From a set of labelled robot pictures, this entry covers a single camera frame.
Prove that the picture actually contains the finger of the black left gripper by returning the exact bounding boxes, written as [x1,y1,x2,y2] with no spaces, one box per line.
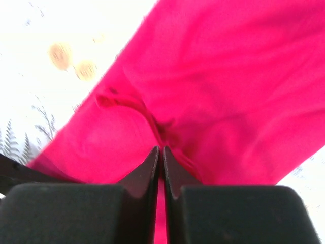
[1,155,77,195]

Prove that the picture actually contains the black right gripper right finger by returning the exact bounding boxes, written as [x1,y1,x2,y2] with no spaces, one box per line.
[162,147,319,244]

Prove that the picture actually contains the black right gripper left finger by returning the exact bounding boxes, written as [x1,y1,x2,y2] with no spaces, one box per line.
[1,147,159,243]

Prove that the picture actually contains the pink t-shirt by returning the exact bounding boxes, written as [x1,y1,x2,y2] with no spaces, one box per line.
[26,0,325,244]

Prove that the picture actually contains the floral patterned table mat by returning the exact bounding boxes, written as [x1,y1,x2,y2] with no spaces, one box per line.
[1,1,324,241]

